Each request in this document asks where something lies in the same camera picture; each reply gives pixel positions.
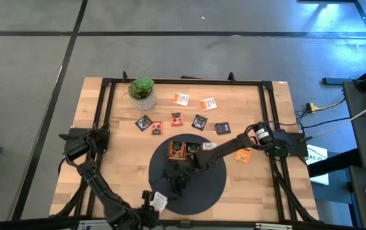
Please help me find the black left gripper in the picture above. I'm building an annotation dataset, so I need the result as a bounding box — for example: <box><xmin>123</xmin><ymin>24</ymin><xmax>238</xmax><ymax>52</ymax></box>
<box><xmin>128</xmin><ymin>190</ymin><xmax>163</xmax><ymax>230</ymax></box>

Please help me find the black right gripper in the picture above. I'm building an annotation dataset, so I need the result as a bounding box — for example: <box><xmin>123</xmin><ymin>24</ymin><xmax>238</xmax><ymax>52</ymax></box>
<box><xmin>164</xmin><ymin>155</ymin><xmax>204</xmax><ymax>201</ymax></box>

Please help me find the wooden three-slot tray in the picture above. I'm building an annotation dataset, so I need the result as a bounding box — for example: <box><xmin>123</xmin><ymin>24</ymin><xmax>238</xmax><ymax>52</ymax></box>
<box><xmin>167</xmin><ymin>139</ymin><xmax>219</xmax><ymax>162</ymax></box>

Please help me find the red strawberry tea bag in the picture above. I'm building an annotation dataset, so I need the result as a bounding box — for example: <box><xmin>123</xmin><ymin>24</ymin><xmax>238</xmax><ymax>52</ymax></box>
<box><xmin>150</xmin><ymin>120</ymin><xmax>164</xmax><ymax>136</ymax></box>
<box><xmin>170</xmin><ymin>112</ymin><xmax>184</xmax><ymax>127</ymax></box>

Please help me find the round dark woven placemat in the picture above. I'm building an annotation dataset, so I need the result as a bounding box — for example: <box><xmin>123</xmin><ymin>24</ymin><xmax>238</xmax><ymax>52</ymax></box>
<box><xmin>148</xmin><ymin>133</ymin><xmax>227</xmax><ymax>215</ymax></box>

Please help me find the potted green succulent plant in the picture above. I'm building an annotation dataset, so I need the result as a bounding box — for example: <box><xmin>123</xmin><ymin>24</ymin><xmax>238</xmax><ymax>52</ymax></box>
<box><xmin>125</xmin><ymin>76</ymin><xmax>157</xmax><ymax>112</ymax></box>

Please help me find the black horizontal beam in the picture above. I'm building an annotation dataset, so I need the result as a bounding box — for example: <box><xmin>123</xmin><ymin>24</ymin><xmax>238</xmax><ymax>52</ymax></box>
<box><xmin>0</xmin><ymin>214</ymin><xmax>366</xmax><ymax>230</ymax></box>

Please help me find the white paper sign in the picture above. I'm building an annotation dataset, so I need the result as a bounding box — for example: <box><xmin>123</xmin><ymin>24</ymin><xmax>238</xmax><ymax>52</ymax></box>
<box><xmin>305</xmin><ymin>144</ymin><xmax>330</xmax><ymax>186</ymax></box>

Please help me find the black desk leg beam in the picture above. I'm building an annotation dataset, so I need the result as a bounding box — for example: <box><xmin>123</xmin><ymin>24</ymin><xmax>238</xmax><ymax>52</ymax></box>
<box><xmin>307</xmin><ymin>148</ymin><xmax>362</xmax><ymax>178</ymax></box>

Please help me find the black flat floor bar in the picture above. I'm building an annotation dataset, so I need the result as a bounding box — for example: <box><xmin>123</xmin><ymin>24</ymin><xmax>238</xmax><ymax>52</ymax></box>
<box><xmin>322</xmin><ymin>77</ymin><xmax>356</xmax><ymax>86</ymax></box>

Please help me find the dark grey desk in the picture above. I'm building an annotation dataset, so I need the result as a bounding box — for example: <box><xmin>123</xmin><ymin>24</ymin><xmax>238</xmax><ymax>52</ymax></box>
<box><xmin>342</xmin><ymin>79</ymin><xmax>366</xmax><ymax>230</ymax></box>

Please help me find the silver metal bracket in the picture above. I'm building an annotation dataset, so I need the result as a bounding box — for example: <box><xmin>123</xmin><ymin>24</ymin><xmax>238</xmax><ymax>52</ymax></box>
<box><xmin>78</xmin><ymin>218</ymin><xmax>109</xmax><ymax>229</ymax></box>
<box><xmin>254</xmin><ymin>222</ymin><xmax>293</xmax><ymax>230</ymax></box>

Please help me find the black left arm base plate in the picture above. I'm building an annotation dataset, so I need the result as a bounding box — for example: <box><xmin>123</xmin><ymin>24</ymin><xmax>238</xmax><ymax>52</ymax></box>
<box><xmin>64</xmin><ymin>126</ymin><xmax>111</xmax><ymax>153</ymax></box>

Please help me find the black aluminium table frame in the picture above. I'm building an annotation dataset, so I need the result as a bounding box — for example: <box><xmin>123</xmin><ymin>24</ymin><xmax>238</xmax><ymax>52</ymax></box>
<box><xmin>50</xmin><ymin>70</ymin><xmax>319</xmax><ymax>224</ymax></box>

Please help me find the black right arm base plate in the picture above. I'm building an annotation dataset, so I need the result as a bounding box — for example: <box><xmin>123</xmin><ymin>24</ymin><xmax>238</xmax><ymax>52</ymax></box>
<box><xmin>265</xmin><ymin>130</ymin><xmax>309</xmax><ymax>158</ymax></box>

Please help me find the black floor cable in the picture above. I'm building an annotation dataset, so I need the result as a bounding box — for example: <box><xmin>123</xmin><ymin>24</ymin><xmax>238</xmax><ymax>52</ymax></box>
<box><xmin>293</xmin><ymin>110</ymin><xmax>366</xmax><ymax>129</ymax></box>

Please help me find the yellow power cable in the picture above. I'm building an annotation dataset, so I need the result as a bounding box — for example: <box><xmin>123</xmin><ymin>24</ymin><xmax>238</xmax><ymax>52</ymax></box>
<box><xmin>316</xmin><ymin>97</ymin><xmax>347</xmax><ymax>111</ymax></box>

